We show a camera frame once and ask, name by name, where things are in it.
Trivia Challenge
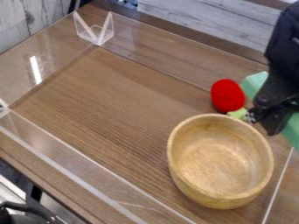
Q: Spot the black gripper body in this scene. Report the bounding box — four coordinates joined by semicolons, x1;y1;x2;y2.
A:
247;3;299;124

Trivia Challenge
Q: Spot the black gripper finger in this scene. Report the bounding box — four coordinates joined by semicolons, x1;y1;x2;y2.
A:
261;104;299;136

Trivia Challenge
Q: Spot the brown wooden bowl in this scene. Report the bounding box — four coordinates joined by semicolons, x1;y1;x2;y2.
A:
167;114;275;209

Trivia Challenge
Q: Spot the green rectangular block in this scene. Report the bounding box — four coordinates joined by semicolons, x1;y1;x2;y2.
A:
241;72;299;151

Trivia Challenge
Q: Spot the red knitted strawberry toy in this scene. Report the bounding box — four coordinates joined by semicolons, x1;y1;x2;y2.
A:
210;79;249;121

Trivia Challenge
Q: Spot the clear acrylic corner bracket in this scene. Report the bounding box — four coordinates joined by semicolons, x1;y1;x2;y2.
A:
72;12;115;46

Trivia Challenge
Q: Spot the clear acrylic tray wall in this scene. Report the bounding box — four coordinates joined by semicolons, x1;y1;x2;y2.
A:
0;100;195;224

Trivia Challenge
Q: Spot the black table clamp mount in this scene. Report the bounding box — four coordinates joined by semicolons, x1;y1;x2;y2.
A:
26;185;68;224

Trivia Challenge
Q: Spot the black cable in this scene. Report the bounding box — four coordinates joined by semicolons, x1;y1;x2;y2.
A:
0;200;44;220

